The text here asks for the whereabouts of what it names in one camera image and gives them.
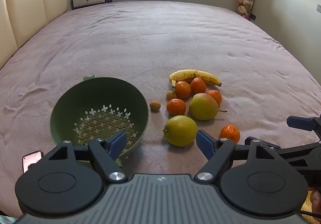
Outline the yellow fluffy cloth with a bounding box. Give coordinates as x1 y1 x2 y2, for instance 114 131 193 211
301 196 321 224

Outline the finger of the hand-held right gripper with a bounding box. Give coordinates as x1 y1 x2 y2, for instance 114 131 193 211
262 141 321 162
286 116 321 138

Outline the black smartphone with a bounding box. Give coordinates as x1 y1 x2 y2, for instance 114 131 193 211
22 150 43 174

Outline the orange tangerine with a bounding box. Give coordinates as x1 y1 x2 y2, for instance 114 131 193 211
219 125 241 143
175 81 192 99
190 77 207 94
167 98 186 116
206 90 222 107

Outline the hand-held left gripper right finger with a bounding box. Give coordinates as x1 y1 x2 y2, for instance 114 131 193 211
196 130 284 185

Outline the pink bed blanket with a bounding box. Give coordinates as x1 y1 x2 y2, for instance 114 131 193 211
0 0 321 219

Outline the reddish yellow pear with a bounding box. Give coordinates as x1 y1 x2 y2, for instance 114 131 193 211
189 93 227 121

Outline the yellow banana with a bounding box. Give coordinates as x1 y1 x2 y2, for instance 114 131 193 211
169 69 222 89

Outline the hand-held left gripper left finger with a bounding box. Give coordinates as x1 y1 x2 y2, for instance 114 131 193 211
42 130 128 185

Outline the green yellow pear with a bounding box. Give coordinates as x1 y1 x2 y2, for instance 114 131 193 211
163 115 198 147

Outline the green colander bowl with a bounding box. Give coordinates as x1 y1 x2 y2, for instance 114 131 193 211
50 75 149 167

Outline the cream padded headboard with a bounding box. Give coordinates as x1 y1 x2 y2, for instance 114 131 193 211
0 0 68 69

